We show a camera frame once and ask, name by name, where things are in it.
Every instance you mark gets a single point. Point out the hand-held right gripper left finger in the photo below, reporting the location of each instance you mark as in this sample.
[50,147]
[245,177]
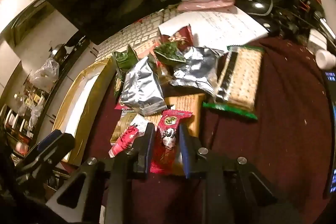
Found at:
[149,146]

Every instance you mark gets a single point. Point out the metal pot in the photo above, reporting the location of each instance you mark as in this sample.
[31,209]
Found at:
[56,52]

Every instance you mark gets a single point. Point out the green-edged cracker packet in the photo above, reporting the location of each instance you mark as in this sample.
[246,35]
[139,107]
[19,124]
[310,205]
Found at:
[242,77]

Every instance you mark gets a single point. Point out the white paper sheet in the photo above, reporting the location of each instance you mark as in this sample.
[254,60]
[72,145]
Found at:
[218,27]

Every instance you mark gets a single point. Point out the dark red cloth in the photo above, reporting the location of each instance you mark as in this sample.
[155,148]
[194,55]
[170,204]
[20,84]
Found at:
[283,121]

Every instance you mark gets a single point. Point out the dark screen device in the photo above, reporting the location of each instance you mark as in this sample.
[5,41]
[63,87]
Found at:
[331,134]

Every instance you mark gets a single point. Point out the black computer mouse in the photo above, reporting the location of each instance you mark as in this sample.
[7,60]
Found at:
[256,5]

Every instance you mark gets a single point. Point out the red floral packet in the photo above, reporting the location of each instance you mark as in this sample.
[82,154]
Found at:
[182,35]

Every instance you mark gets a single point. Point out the black kitchen counter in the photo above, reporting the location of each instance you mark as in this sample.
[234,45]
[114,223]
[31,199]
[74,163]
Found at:
[65,66]

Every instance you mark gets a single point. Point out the red and white snack packet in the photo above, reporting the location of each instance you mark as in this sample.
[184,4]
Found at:
[126,137]

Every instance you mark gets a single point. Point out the clear plastic bag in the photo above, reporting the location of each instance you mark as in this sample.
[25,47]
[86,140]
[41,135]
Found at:
[44,74]

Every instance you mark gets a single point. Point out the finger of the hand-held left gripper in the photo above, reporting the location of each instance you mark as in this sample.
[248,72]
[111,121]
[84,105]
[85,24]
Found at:
[48,138]

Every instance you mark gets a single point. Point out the white keyboard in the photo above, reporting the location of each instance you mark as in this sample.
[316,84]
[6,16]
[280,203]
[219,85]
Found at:
[131,37]

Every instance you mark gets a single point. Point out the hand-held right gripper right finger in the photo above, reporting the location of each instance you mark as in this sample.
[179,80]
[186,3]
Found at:
[184,153]

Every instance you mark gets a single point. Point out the cardboard box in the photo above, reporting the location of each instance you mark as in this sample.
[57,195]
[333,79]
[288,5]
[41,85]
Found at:
[76,98]

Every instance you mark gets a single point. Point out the white cabinet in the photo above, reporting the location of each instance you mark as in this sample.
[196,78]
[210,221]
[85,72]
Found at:
[34,37]

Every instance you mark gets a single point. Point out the orange cracker packet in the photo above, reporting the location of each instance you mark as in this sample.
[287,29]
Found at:
[183,104]

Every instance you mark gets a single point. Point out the beige cracker packet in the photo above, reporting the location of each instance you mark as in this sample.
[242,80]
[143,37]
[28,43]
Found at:
[123,121]

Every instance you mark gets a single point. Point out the silver foil packet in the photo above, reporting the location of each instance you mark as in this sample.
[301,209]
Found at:
[199,69]
[143,87]

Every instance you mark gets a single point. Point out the small green foil packet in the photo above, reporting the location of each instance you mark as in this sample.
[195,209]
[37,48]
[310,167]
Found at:
[169,54]
[124,58]

